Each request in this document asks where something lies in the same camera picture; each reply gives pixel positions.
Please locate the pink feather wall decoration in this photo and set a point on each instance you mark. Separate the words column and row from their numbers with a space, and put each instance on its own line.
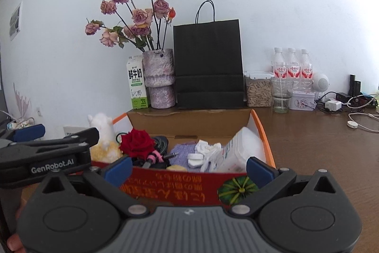
column 22, row 103

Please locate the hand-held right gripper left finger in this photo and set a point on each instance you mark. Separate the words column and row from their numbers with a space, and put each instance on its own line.
column 120, row 171

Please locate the dried pink roses bouquet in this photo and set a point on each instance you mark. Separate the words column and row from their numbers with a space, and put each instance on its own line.
column 139, row 17

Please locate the white printed tin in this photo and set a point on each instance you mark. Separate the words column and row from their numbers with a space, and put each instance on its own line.
column 301, row 101

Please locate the white charger plug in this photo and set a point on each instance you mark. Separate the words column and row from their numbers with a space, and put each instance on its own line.
column 333, row 105

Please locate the clear plastic container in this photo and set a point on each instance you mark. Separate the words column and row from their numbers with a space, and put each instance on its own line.
column 242, row 146

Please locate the person's left hand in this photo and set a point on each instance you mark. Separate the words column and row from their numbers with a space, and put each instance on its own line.
column 14, row 242

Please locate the red pumpkin print cardboard box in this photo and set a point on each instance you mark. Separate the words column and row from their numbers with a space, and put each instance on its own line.
column 189, row 125

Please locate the white crumpled tissue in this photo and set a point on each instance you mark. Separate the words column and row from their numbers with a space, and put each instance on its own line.
column 204, row 146

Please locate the purple woven pouch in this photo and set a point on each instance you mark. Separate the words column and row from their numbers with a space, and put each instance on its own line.
column 182, row 152

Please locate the clear seed container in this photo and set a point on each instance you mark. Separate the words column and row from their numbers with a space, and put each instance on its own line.
column 258, row 93

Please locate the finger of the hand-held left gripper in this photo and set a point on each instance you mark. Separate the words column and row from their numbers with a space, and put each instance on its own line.
column 59, row 142
column 29, row 131

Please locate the black paper bag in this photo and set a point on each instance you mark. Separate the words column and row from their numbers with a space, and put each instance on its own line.
column 207, row 63

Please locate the purple mottled vase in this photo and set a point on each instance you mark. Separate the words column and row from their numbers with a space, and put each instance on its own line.
column 160, row 78

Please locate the white green milk carton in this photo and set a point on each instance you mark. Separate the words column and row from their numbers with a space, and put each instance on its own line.
column 136, row 84

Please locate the red rose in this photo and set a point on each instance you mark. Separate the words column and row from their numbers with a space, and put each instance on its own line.
column 137, row 142

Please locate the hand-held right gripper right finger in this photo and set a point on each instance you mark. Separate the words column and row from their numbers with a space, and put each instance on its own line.
column 259, row 172

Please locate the wall poster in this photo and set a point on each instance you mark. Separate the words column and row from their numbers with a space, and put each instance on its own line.
column 15, row 20

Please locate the white round speaker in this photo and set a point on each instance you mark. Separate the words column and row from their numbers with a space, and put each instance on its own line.
column 321, row 83

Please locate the white contact lens case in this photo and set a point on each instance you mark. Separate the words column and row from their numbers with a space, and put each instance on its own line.
column 195, row 160

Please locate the black upright device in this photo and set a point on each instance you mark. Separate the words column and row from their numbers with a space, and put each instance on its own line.
column 354, row 85

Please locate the black power adapter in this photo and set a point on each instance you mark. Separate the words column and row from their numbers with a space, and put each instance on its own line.
column 343, row 97

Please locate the white wall outlet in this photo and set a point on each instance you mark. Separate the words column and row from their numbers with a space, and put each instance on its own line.
column 38, row 111

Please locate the clear glass cup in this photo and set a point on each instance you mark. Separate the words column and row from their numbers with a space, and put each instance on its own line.
column 281, row 101

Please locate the white bear plush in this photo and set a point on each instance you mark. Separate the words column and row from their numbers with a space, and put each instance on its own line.
column 102, row 128

